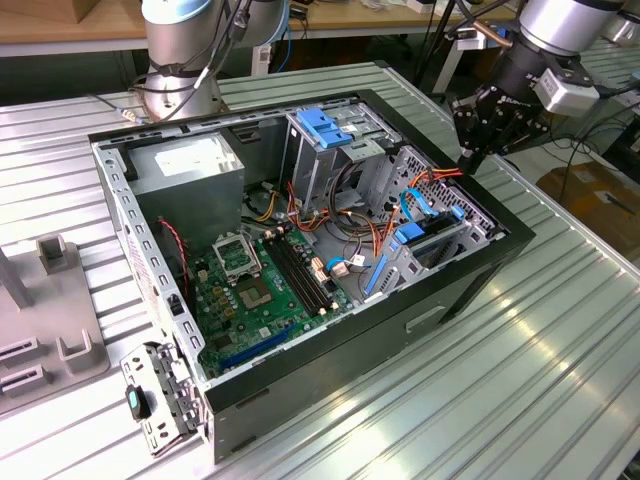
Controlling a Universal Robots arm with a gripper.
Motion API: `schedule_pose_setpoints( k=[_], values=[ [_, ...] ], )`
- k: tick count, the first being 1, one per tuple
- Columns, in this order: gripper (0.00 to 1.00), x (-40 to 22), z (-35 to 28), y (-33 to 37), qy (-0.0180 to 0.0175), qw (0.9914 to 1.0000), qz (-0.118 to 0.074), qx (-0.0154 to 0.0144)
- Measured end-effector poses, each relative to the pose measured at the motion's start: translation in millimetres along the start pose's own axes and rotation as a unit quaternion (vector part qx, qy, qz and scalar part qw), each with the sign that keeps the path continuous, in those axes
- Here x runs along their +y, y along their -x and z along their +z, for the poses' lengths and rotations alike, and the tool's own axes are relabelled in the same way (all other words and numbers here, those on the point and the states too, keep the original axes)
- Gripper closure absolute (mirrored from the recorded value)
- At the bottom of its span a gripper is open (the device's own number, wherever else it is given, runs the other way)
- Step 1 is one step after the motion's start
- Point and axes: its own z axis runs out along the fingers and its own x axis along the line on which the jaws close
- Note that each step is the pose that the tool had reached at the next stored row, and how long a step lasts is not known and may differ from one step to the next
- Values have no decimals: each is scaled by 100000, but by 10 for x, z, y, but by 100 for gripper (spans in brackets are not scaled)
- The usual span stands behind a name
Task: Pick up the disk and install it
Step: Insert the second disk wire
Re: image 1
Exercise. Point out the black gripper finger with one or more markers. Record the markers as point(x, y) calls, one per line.
point(525, 132)
point(465, 125)

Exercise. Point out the hard disk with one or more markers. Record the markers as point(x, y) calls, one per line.
point(411, 234)

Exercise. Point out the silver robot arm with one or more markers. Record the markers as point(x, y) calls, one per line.
point(627, 30)
point(565, 20)

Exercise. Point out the grey metal disk bay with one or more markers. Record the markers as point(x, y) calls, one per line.
point(405, 270)

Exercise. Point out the brown cardboard box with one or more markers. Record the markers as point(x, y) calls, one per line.
point(590, 210)

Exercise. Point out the blue plastic drive latch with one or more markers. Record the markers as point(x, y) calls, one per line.
point(320, 127)

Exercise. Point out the grey metal drive cage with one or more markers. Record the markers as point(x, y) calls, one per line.
point(310, 170)

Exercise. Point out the black RAM slot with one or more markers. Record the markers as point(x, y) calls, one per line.
point(291, 278)
point(297, 276)
point(309, 271)
point(303, 273)

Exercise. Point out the black PC case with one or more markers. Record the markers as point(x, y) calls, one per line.
point(350, 360)

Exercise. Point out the CPU socket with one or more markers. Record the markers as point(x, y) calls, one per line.
point(235, 255)

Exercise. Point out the green motherboard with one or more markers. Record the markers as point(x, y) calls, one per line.
point(280, 320)

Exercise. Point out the grey power supply unit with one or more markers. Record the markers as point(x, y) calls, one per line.
point(190, 200)

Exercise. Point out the blue expansion slot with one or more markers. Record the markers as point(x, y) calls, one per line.
point(260, 347)

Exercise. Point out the black case fan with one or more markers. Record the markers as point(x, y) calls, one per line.
point(172, 260)

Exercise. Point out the wooden desk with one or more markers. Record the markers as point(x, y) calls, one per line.
point(50, 30)

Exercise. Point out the black knob teal button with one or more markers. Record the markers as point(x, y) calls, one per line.
point(132, 400)

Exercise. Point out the grey parts rack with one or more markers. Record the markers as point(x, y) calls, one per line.
point(50, 310)

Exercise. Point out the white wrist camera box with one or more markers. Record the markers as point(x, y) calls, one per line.
point(565, 95)

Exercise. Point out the grey metal rear bracket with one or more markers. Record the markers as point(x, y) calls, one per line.
point(160, 380)

